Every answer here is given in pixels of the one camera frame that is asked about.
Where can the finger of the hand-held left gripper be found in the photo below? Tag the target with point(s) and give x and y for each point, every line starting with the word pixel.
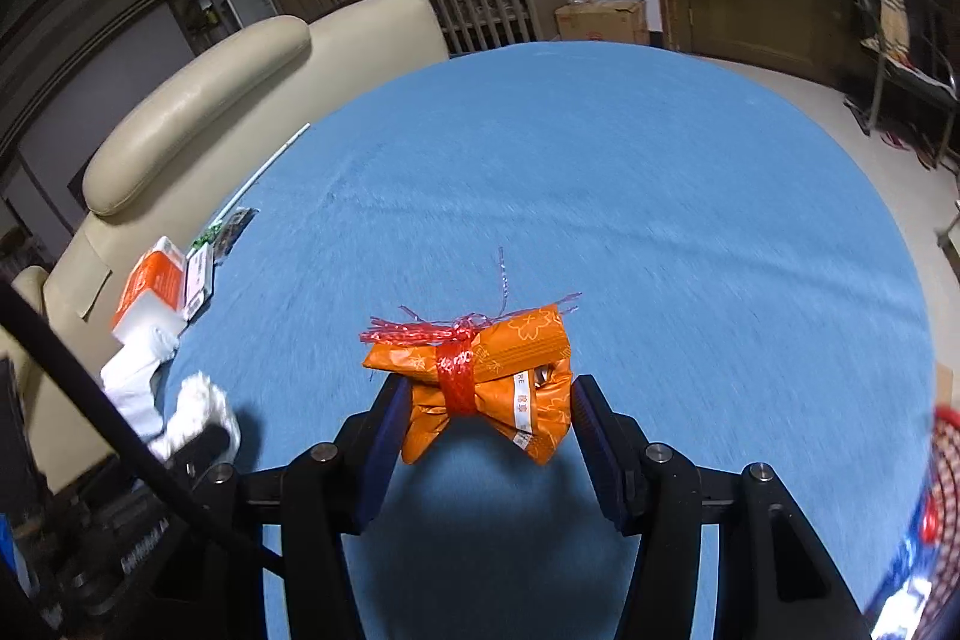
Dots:
pixel 206 449

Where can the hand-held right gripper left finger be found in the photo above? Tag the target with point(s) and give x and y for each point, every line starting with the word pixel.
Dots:
pixel 382 445

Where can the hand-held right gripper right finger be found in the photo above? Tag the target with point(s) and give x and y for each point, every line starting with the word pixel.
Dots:
pixel 592 437

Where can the red mesh basket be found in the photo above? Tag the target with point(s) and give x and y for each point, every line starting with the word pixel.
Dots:
pixel 941 482

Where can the small white and black packet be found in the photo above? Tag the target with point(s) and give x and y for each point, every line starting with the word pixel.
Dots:
pixel 199 280

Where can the orange and white box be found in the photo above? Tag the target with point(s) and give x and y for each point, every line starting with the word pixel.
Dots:
pixel 150 287

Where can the green and black packet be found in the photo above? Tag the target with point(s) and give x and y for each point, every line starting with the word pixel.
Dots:
pixel 225 229

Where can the thin white stick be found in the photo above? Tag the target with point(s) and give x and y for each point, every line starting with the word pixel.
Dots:
pixel 270 164

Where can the beige leather sofa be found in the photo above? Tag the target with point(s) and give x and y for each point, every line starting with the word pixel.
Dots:
pixel 247 85

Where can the brown cardboard box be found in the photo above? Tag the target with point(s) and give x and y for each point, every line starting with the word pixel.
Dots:
pixel 604 19

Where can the white appliance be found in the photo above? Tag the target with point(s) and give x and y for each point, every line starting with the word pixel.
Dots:
pixel 251 6

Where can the metal frame chair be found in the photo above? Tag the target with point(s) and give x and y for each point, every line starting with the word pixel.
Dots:
pixel 900 55

